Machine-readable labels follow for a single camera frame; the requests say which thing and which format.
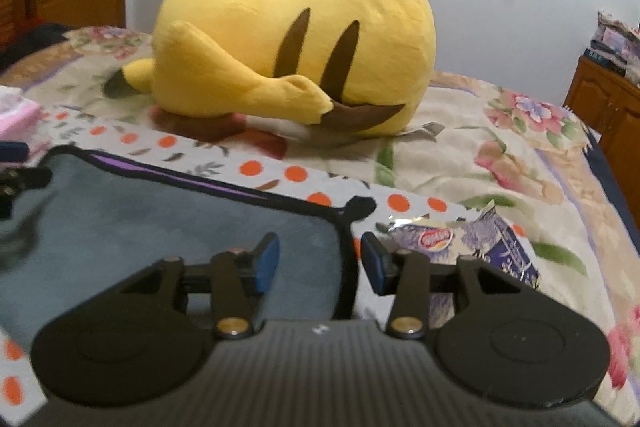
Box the stack of books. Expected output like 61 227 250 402
582 10 640 88

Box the yellow plush toy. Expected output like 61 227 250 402
106 0 446 158

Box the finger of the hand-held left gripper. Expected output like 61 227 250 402
0 167 53 219

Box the grey towel with black edge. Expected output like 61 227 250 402
0 146 378 333

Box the purple snack packet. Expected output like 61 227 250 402
375 201 544 324

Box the wooden cabinet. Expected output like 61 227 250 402
562 55 640 228

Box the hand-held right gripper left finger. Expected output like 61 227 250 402
118 232 281 341

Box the dark blue mattress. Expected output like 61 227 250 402
584 129 640 255

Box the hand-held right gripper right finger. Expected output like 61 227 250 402
360 232 542 341

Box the floral bed sheet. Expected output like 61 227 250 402
0 26 640 410

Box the pink cloth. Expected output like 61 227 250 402
0 86 42 144

